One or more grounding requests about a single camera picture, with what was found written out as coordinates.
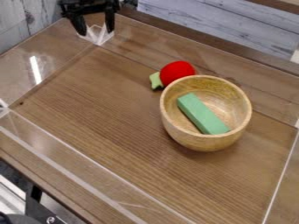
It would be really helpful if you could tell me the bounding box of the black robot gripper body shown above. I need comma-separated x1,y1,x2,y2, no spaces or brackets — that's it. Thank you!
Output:
57,0,120,18

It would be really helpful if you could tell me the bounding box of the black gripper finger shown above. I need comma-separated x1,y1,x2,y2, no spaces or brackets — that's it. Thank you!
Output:
105,10,115,33
69,15,87,36

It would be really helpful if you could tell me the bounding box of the brown wooden bowl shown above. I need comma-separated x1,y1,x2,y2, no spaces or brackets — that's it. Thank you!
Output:
160,75,252,151

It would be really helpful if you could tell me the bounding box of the green rectangular block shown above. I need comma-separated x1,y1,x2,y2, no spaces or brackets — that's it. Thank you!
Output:
176,93,229,135

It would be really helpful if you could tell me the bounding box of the red plush toy with leaf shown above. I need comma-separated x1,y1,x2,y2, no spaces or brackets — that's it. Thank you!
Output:
149,60,196,89

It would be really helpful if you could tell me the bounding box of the black metal table leg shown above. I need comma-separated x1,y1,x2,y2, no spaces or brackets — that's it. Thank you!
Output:
24,185,66,224

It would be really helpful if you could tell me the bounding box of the clear acrylic tray wall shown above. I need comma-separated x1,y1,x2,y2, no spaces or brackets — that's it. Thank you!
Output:
0,11,299,224

